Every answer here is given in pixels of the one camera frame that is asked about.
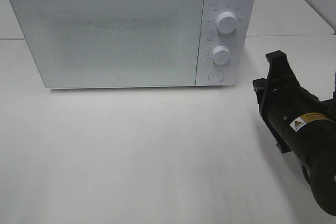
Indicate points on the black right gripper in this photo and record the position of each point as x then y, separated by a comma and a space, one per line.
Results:
283, 103

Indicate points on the round white door button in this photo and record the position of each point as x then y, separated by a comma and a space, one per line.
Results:
216, 76

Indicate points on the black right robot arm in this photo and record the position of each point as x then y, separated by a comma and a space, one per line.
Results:
318, 158

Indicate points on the lower white dial knob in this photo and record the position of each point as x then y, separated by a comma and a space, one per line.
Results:
221, 55

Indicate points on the white dial knob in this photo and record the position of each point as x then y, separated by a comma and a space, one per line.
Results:
221, 55
226, 22

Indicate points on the upper white dial knob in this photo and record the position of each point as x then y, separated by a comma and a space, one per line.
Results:
226, 22

